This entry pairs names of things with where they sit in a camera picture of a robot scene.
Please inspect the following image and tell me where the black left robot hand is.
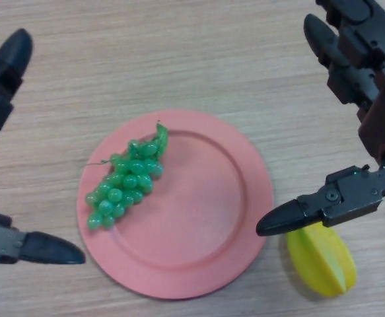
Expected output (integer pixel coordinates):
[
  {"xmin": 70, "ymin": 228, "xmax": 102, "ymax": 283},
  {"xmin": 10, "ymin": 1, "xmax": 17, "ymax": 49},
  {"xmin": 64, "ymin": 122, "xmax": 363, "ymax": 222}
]
[{"xmin": 0, "ymin": 0, "xmax": 87, "ymax": 265}]

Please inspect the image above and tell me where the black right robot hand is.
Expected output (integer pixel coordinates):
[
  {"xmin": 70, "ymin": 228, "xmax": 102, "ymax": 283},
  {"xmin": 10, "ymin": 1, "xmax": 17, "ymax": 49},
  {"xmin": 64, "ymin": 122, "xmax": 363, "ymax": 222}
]
[{"xmin": 256, "ymin": 0, "xmax": 385, "ymax": 237}]

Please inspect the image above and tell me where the green grape bunch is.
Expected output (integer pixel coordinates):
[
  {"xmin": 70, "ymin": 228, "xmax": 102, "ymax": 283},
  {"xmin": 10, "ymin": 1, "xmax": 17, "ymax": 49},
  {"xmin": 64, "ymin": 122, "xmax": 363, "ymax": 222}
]
[{"xmin": 85, "ymin": 121, "xmax": 169, "ymax": 232}]

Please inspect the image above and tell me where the pink round plate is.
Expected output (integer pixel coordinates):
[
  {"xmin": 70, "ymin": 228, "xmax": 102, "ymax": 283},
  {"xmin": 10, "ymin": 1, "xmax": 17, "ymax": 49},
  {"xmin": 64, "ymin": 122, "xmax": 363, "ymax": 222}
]
[{"xmin": 76, "ymin": 110, "xmax": 275, "ymax": 300}]

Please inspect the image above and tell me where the yellow starfruit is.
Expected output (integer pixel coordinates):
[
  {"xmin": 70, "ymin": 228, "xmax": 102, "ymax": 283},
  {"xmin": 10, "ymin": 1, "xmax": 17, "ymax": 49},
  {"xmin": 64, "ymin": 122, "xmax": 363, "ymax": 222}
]
[{"xmin": 286, "ymin": 223, "xmax": 358, "ymax": 298}]

